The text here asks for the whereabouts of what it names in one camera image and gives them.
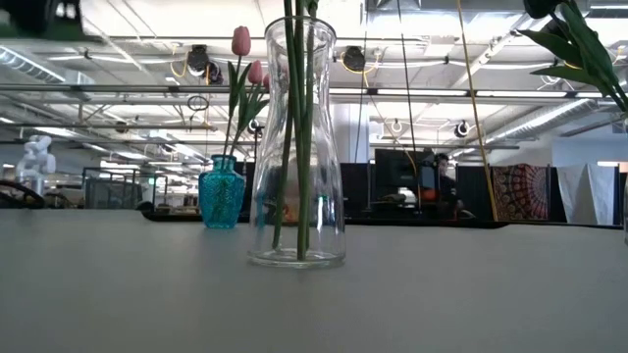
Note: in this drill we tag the white hanging cloth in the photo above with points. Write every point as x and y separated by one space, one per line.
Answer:
586 188

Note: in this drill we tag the black monitor on stand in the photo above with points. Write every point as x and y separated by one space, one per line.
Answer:
397 169

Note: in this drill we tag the black partition panel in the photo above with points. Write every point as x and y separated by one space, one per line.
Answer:
553 191
353 186
478 191

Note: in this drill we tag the teal textured glass vase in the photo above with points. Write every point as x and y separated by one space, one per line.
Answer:
221 196

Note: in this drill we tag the red patterned tapestry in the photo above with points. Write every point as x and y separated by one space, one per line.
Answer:
520 188

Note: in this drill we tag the orange black vacuum cleaner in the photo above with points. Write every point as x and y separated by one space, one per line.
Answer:
24 188

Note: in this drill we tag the tall clear glass carafe vase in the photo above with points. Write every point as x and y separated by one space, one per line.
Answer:
326 196

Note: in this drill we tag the person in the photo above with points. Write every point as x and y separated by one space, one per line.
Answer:
445 184

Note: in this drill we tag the pink artificial tulip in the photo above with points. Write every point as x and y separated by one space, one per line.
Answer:
266 81
255 72
241 40

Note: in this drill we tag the white robot figure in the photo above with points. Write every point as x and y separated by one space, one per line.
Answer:
36 157

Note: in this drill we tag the green plant leaves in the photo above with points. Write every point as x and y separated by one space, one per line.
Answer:
539 7

